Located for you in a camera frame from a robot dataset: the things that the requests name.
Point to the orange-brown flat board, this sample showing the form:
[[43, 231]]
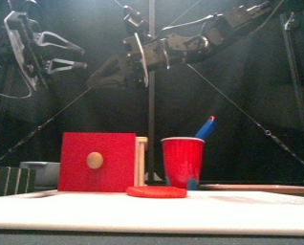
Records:
[[260, 189]]

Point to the green white striped block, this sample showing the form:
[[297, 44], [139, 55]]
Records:
[[9, 180]]

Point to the red plastic cup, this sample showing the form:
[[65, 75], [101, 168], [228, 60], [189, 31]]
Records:
[[181, 162]]

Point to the white cutting board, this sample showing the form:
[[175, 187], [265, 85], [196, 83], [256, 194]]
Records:
[[159, 213]]

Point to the red flat dough disc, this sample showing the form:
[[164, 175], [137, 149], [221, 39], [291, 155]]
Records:
[[156, 192]]

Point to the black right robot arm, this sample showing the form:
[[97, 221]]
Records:
[[244, 16]]

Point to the grey plastic container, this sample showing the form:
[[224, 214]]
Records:
[[44, 173]]

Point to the black frame pole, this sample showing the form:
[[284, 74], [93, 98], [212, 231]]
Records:
[[293, 73], [151, 111]]

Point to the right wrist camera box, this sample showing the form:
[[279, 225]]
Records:
[[133, 20]]

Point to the red drawer with wooden knob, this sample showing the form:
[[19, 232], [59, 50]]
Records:
[[112, 159]]

